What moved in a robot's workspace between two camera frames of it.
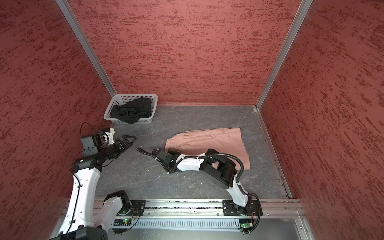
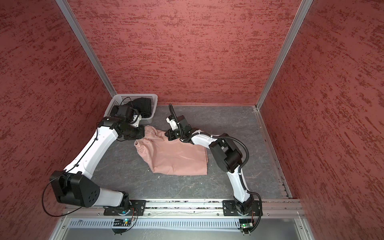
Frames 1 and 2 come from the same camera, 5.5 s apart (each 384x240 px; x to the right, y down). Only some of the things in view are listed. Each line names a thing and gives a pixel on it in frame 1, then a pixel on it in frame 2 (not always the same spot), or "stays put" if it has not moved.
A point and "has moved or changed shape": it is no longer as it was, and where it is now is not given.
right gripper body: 172,152 to 175,134
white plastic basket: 121,98 stays put
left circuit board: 122,222 stays put
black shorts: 131,110 stays put
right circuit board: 245,224 stays put
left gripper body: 113,150 to 133,132
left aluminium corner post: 88,46 stays put
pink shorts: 198,141 has moved or changed shape
